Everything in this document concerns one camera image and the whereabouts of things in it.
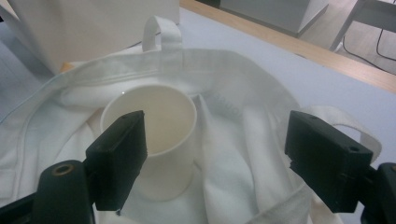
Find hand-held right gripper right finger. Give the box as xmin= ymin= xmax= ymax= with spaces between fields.
xmin=284 ymin=109 xmax=375 ymax=215

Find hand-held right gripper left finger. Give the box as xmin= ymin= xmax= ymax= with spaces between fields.
xmin=84 ymin=109 xmax=149 ymax=217

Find white paper cup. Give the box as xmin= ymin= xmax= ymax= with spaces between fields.
xmin=100 ymin=83 xmax=198 ymax=202

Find white tote bag coloured shapes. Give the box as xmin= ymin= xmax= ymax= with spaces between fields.
xmin=0 ymin=15 xmax=383 ymax=224

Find white storage box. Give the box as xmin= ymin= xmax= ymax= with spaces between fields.
xmin=6 ymin=0 xmax=181 ymax=75

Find white cabinet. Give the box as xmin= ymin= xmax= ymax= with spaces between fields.
xmin=219 ymin=0 xmax=330 ymax=35

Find black floor cables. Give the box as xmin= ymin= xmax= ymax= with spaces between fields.
xmin=342 ymin=28 xmax=396 ymax=77

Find white desk frame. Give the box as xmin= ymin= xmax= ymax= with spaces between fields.
xmin=329 ymin=0 xmax=396 ymax=52

